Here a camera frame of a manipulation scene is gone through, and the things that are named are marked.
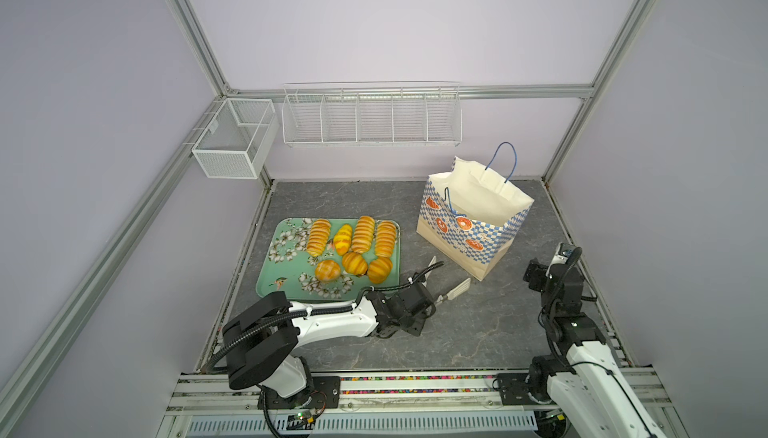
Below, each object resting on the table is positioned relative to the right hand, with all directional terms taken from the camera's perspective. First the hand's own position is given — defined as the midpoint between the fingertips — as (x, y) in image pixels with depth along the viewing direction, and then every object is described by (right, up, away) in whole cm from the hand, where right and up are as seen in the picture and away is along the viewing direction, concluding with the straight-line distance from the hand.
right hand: (556, 266), depth 80 cm
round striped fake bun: (-49, -3, +12) cm, 50 cm away
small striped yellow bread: (-61, +5, +19) cm, 64 cm away
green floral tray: (-80, -3, +17) cm, 82 cm away
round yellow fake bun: (-64, -3, +12) cm, 66 cm away
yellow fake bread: (-55, +6, +20) cm, 58 cm away
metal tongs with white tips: (-27, -9, +6) cm, 29 cm away
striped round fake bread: (-56, -2, +14) cm, 58 cm away
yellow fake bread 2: (-70, +6, +21) cm, 73 cm away
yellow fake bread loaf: (-47, +6, +20) cm, 51 cm away
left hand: (-37, -16, +2) cm, 41 cm away
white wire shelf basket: (-49, +47, +18) cm, 70 cm away
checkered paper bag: (-18, +13, +20) cm, 30 cm away
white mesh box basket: (-97, +40, +22) cm, 107 cm away
